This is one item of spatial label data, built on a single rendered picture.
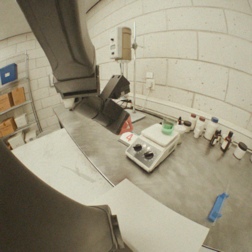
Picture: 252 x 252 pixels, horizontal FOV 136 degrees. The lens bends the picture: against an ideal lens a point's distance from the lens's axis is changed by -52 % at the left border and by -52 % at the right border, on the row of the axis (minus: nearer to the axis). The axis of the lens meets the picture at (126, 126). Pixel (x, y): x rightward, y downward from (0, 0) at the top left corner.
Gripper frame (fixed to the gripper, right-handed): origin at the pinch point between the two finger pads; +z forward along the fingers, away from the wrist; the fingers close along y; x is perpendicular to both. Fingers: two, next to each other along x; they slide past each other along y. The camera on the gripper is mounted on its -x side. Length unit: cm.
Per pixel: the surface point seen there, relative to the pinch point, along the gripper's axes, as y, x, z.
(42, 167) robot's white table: 15.1, 32.1, -17.5
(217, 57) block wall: -20, -64, 20
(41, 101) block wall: 229, 39, -19
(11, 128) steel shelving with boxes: 183, 102, -61
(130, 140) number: 5.9, 4.6, 12.7
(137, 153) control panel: -4.3, 6.6, 6.7
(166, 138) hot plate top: -10.0, -3.2, 10.8
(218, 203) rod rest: -39.2, 7.5, 10.3
